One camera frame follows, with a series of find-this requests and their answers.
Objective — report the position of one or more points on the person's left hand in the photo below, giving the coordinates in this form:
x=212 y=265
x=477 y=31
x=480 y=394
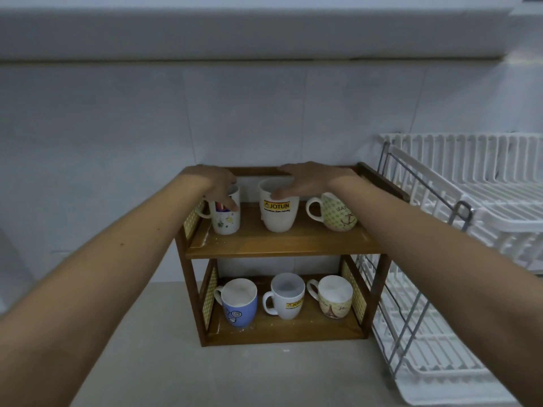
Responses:
x=208 y=178

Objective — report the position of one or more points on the person's right hand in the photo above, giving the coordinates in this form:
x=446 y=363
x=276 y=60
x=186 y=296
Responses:
x=322 y=177

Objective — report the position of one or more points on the person's left thumb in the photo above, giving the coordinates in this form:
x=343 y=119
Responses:
x=229 y=201

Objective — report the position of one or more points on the person's right thumb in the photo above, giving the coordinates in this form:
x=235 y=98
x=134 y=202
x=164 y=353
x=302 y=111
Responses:
x=286 y=193

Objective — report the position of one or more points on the white mug with colourful dots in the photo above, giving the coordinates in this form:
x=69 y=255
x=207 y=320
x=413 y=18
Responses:
x=225 y=223

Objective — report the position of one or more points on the large white yellow-label mug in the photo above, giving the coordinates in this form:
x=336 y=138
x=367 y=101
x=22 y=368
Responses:
x=278 y=221

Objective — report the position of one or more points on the person's left forearm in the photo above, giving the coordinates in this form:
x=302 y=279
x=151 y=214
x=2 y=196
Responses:
x=85 y=300

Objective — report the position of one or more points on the person's right forearm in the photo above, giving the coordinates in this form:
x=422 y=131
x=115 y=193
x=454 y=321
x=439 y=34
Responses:
x=445 y=267

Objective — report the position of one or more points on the brown wooden two-tier rack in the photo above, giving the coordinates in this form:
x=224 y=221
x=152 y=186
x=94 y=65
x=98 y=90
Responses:
x=275 y=246

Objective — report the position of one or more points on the cream green-dotted anchor mug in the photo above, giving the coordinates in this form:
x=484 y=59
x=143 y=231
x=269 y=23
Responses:
x=339 y=216

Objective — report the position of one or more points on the blue mug with face print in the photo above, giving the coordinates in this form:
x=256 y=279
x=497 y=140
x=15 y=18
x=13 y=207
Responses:
x=242 y=313

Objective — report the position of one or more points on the small white yellow-label mug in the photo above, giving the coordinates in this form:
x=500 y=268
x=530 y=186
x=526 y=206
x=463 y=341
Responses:
x=282 y=308

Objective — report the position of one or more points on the cream mug with tower print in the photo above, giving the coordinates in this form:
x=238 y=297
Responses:
x=335 y=308

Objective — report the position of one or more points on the white plastic slatted dish tray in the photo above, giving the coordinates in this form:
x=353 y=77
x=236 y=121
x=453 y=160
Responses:
x=500 y=199

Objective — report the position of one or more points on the white plastic grid dish tray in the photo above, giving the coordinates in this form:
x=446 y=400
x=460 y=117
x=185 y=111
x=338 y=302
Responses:
x=432 y=352

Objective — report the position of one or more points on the grey metal dish rack frame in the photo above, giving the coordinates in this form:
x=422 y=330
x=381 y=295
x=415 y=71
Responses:
x=463 y=203

